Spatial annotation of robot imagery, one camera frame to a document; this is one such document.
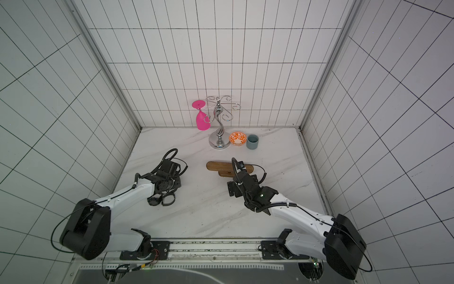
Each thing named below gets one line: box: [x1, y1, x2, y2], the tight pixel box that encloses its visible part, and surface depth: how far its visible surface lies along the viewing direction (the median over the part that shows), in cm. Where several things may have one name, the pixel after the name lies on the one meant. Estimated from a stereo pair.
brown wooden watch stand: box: [206, 160, 255, 178], surface depth 94 cm
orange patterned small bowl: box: [228, 131, 248, 147], surface depth 112 cm
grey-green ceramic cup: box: [246, 133, 260, 150], surface depth 109 cm
